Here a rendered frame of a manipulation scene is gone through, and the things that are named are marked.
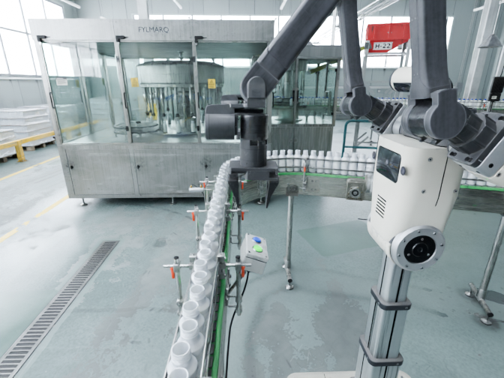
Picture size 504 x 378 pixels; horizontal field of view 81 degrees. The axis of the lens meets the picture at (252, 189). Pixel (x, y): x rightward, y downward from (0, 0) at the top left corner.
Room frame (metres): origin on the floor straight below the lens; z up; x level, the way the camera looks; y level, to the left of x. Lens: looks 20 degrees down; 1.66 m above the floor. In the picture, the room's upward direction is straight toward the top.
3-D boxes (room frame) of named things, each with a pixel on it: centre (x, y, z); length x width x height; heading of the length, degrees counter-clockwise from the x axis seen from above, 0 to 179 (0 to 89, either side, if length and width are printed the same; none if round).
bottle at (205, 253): (0.80, 0.14, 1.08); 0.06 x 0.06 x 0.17
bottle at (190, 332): (0.50, 0.13, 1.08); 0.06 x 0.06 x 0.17
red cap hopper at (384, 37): (7.06, -2.90, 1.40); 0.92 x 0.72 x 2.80; 74
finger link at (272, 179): (0.61, -0.02, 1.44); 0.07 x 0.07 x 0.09; 1
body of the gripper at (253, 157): (0.61, 0.00, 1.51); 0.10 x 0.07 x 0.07; 91
